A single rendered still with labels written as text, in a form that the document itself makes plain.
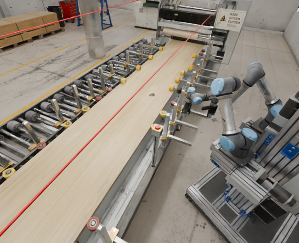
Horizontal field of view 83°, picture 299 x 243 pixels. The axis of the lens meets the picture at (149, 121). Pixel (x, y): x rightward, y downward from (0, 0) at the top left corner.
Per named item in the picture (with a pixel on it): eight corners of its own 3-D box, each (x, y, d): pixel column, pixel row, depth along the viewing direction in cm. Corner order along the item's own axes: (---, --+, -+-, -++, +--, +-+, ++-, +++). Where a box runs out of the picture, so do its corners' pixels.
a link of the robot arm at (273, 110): (265, 121, 154) (273, 110, 145) (265, 113, 163) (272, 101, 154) (279, 126, 151) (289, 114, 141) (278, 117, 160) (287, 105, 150)
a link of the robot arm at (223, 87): (248, 148, 122) (236, 74, 120) (231, 153, 118) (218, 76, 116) (235, 146, 134) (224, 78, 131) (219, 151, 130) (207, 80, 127)
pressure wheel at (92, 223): (90, 236, 113) (86, 231, 105) (89, 223, 119) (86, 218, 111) (102, 232, 115) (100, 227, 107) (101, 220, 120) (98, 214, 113)
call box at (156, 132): (162, 132, 138) (163, 126, 132) (159, 138, 133) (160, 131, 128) (154, 129, 140) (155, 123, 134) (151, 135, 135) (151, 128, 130)
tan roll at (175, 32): (222, 43, 356) (224, 36, 348) (221, 45, 348) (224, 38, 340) (160, 32, 397) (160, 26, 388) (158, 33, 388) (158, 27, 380)
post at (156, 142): (156, 163, 167) (160, 132, 137) (154, 167, 164) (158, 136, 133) (152, 161, 169) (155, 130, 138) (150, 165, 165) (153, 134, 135)
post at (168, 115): (165, 146, 186) (170, 113, 153) (164, 148, 184) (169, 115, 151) (162, 145, 187) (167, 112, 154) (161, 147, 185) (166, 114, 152)
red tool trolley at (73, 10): (81, 20, 820) (77, -1, 764) (72, 23, 766) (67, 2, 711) (73, 19, 828) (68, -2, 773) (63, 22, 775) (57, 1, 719)
